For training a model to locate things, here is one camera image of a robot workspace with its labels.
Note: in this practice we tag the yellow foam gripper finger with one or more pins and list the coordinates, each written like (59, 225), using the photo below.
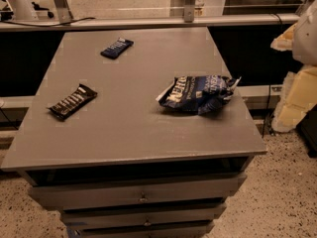
(284, 42)
(298, 96)

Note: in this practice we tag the blue chip bag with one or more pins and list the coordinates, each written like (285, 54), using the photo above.
(198, 94)

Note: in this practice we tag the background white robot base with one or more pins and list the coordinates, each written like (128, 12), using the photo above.
(19, 10)

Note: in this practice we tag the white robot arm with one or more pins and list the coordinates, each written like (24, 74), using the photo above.
(305, 37)

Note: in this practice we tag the blue rxbar blueberry bar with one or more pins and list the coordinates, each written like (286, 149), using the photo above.
(117, 48)

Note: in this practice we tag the bottom grey drawer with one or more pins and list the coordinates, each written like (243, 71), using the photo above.
(166, 230)

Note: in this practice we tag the grey drawer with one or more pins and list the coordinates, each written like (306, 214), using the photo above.
(166, 230)
(144, 215)
(134, 192)

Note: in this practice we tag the grey drawer cabinet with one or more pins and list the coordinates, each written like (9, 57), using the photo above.
(123, 133)

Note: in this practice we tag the black snack bar wrapper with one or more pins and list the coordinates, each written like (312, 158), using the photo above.
(73, 102)

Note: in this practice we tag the middle grey drawer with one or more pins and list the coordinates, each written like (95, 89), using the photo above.
(144, 215)

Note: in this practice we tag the top grey drawer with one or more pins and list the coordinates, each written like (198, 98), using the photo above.
(134, 192)

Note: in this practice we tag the grey metal rail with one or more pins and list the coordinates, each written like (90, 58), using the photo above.
(154, 23)

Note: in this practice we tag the metal frame post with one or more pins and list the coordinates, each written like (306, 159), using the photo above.
(189, 9)

